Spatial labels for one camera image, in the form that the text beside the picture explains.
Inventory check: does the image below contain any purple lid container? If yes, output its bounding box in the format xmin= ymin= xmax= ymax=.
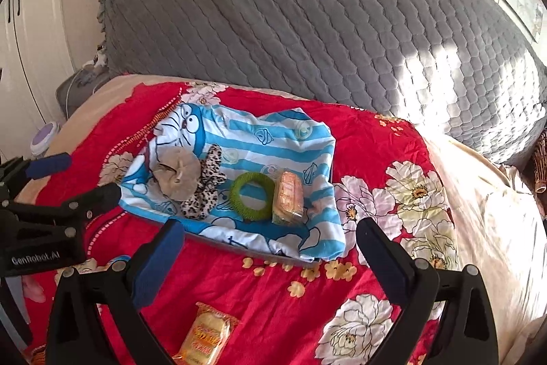
xmin=30 ymin=121 xmax=65 ymax=158

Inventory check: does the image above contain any grey stool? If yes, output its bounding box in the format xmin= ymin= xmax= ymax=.
xmin=55 ymin=68 xmax=114 ymax=120

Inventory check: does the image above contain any red floral bed sheet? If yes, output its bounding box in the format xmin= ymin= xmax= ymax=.
xmin=17 ymin=82 xmax=460 ymax=365

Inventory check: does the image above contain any green fuzzy ring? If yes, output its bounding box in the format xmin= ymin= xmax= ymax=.
xmin=230 ymin=172 xmax=276 ymax=220

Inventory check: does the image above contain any white wardrobe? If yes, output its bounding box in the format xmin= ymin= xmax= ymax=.
xmin=0 ymin=0 xmax=82 ymax=165

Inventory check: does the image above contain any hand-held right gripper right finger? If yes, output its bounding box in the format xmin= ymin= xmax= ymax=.
xmin=356 ymin=217 xmax=501 ymax=365

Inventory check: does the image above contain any leopard print scrunchie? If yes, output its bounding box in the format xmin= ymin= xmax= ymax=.
xmin=178 ymin=145 xmax=229 ymax=218

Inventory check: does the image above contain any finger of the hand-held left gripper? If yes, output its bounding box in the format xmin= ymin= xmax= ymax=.
xmin=0 ymin=152 xmax=72 ymax=188
xmin=13 ymin=182 xmax=121 ymax=226

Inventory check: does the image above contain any pile of patterned clothes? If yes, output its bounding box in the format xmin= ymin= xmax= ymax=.
xmin=532 ymin=130 xmax=547 ymax=216

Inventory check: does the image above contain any blue striped cartoon cloth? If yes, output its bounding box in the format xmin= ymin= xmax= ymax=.
xmin=120 ymin=102 xmax=347 ymax=263

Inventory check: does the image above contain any cream organza scrunchie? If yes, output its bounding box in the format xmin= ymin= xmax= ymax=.
xmin=151 ymin=146 xmax=202 ymax=201

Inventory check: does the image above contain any small patterned item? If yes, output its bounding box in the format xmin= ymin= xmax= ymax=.
xmin=83 ymin=44 xmax=107 ymax=75

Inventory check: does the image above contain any grey quilted headboard cover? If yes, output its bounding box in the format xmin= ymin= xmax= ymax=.
xmin=97 ymin=0 xmax=547 ymax=167

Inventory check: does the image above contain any orange snack packet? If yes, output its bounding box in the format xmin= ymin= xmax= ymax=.
xmin=272 ymin=170 xmax=305 ymax=226
xmin=171 ymin=302 xmax=240 ymax=365

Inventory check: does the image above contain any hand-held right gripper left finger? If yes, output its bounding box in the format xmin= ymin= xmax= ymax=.
xmin=45 ymin=218 xmax=186 ymax=365

